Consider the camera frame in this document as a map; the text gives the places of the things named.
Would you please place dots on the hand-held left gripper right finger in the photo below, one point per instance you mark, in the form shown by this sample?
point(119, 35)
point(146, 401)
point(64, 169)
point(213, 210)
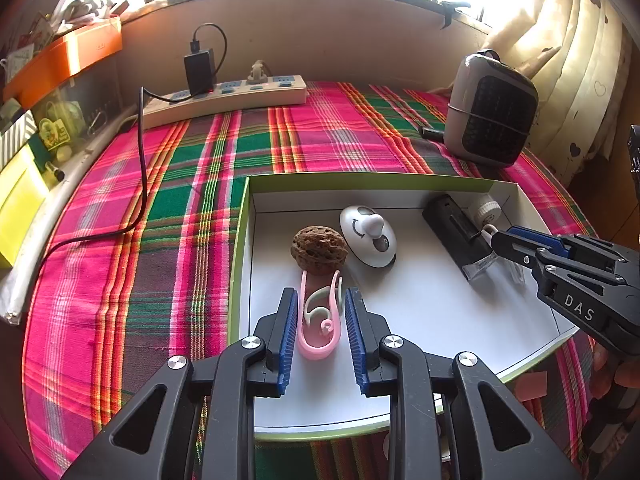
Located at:
point(357, 345)

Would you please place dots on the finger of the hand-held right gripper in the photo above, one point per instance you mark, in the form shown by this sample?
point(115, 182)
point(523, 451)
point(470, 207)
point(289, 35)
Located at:
point(530, 237)
point(515, 255)

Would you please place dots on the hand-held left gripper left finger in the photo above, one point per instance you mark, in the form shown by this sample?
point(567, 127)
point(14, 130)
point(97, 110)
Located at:
point(287, 345)

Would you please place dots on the pink silicone clip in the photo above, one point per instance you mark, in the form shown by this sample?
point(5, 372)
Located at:
point(312, 350)

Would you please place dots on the white knurled cap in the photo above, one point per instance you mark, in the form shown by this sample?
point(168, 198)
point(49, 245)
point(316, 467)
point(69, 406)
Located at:
point(485, 208)

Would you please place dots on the green white cardboard box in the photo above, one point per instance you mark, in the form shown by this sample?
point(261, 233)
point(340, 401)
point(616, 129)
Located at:
point(425, 335)

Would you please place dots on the black rectangular device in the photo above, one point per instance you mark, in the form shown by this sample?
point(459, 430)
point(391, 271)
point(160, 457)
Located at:
point(450, 225)

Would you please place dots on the brown walnut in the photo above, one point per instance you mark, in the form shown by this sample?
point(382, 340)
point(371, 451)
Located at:
point(320, 250)

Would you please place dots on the white egg-shaped face toy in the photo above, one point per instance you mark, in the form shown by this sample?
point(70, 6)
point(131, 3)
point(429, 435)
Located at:
point(370, 245)

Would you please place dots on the person's right hand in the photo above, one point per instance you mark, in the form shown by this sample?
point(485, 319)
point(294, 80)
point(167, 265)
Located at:
point(625, 375)

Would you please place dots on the small grey heater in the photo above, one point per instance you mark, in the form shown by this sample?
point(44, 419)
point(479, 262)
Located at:
point(490, 110)

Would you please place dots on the cream heart print curtain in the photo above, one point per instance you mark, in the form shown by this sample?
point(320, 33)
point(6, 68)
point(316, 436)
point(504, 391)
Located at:
point(575, 60)

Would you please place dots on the black window clip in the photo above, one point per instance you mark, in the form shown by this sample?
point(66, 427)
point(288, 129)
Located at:
point(447, 10)

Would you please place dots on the beige power strip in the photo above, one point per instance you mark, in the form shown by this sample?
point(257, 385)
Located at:
point(240, 95)

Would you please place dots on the white shelf board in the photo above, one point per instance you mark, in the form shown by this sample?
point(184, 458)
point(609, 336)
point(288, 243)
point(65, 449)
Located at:
point(45, 230)

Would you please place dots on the white plug adaptor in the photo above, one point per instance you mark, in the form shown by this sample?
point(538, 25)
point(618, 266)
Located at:
point(255, 72)

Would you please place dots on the black charger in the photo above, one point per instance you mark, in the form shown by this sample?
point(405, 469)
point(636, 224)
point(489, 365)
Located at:
point(200, 72)

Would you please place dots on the yellow box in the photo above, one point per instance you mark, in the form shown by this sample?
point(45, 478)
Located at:
point(20, 200)

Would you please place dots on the clear plastic container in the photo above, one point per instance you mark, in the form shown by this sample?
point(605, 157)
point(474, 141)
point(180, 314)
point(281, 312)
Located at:
point(75, 110)

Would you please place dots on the striped box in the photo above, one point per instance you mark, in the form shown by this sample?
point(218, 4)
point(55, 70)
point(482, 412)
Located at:
point(15, 135)

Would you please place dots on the orange box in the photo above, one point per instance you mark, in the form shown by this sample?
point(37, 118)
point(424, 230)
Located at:
point(65, 55)

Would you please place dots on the pile of cards and papers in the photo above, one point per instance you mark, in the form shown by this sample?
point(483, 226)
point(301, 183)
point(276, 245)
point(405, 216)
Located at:
point(85, 7)

